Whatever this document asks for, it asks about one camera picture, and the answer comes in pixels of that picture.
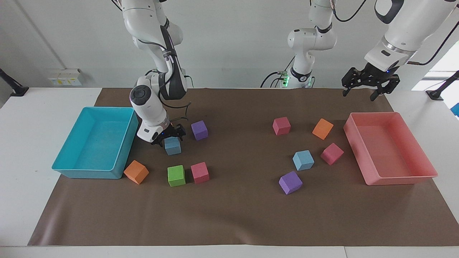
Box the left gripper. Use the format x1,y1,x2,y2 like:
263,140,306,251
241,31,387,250
341,62,401,102

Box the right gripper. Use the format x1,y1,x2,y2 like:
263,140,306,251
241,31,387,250
151,124,187,146

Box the blue block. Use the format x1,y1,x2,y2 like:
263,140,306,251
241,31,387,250
292,150,315,171
164,137,182,156

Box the purple block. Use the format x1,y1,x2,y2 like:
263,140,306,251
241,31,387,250
279,171,303,195
191,120,209,141

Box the green block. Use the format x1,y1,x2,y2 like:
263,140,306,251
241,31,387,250
167,165,186,187

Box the pink block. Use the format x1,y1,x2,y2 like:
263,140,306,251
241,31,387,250
272,116,292,136
190,162,210,185
320,143,345,166

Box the orange block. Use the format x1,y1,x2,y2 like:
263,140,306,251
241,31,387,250
123,160,150,185
312,118,334,140

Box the pink plastic bin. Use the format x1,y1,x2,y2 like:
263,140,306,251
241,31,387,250
343,112,439,186

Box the teal plastic bin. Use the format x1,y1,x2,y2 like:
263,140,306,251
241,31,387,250
52,106,139,180

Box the black stand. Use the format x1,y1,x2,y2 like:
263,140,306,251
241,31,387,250
0,68,29,97
426,70,459,101

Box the black cable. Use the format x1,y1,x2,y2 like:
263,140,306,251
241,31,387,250
332,0,368,23
407,21,459,67
163,101,192,123
260,71,287,89

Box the white wall socket box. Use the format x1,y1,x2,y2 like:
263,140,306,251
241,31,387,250
48,68,82,87

